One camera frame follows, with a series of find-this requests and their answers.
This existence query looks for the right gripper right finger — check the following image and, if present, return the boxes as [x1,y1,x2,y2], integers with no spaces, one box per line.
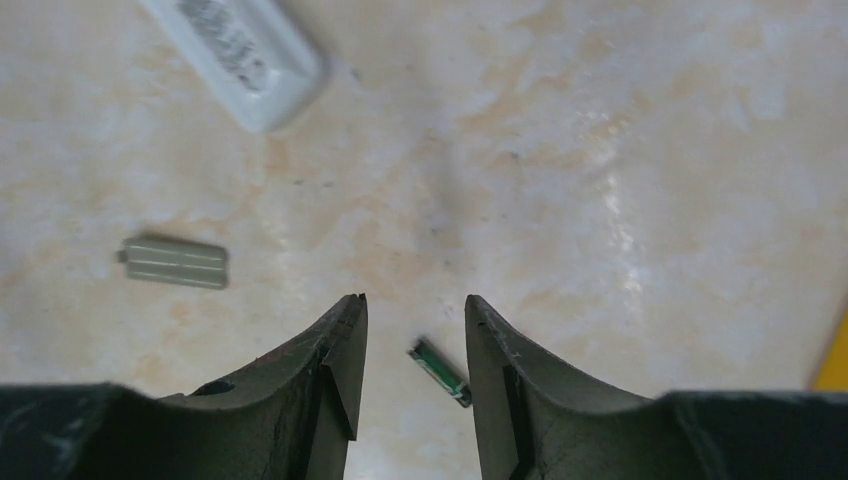
[465,295,847,479]

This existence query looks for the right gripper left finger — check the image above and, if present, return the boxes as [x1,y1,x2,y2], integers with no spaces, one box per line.
[1,294,368,479]

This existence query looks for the dark green AA battery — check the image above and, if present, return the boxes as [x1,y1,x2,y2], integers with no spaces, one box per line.
[407,337,472,408]

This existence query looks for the small grey battery lid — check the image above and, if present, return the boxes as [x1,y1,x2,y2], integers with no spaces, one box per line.
[116,236,229,290]

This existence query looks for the white remote control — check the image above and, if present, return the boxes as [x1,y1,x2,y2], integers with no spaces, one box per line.
[143,0,328,133]

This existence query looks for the yellow toy piece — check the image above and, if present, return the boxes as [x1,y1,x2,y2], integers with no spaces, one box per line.
[812,313,848,392]

